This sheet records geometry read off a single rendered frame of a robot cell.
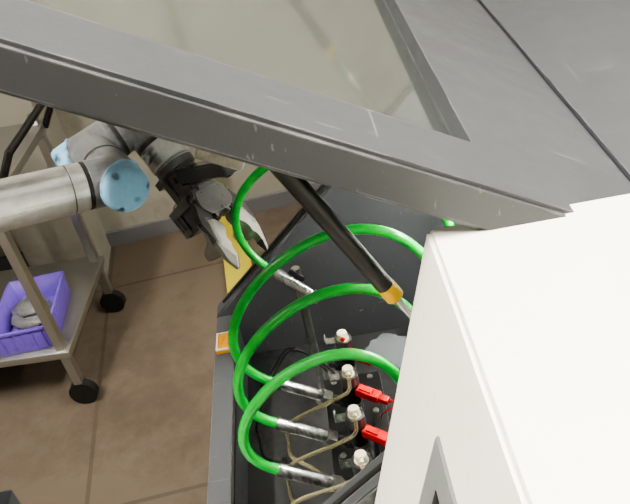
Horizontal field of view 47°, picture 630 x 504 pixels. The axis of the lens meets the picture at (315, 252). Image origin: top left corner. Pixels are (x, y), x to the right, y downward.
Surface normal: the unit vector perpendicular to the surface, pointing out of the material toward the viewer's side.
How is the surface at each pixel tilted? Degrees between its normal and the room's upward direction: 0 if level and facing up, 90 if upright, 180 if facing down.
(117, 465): 0
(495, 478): 76
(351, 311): 90
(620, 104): 0
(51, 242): 90
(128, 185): 90
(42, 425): 0
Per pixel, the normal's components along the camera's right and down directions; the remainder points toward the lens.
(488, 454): -1.00, -0.01
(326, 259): 0.07, 0.58
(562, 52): -0.17, -0.79
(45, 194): 0.50, 0.02
